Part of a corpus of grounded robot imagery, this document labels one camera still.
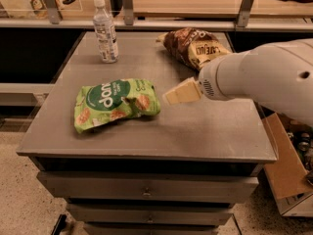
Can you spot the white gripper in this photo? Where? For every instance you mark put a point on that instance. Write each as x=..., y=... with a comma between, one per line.
x=210, y=80

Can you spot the grey drawer cabinet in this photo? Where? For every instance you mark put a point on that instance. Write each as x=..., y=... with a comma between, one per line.
x=178, y=173

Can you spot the metal shelf rail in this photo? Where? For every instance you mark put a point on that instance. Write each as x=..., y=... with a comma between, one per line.
x=166, y=14

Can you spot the green rice chip bag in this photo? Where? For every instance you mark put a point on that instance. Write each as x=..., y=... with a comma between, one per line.
x=119, y=99

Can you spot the clear plastic water bottle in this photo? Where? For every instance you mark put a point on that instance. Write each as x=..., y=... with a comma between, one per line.
x=105, y=32

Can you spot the cardboard box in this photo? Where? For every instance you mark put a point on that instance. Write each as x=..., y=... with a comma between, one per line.
x=292, y=192

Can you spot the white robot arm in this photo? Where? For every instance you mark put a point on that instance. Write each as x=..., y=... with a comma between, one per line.
x=277, y=76

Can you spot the brown chip bag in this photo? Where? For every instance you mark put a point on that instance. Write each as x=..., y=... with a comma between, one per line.
x=193, y=47

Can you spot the colourful package behind glass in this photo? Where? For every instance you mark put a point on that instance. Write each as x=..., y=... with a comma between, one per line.
x=30, y=9

